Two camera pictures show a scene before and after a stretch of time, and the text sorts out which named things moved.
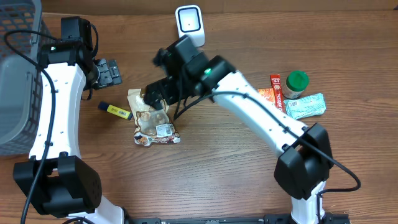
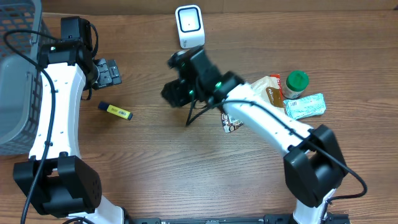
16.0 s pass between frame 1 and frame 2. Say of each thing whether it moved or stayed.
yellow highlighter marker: stayed
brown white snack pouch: moved
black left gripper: stayed
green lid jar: stayed
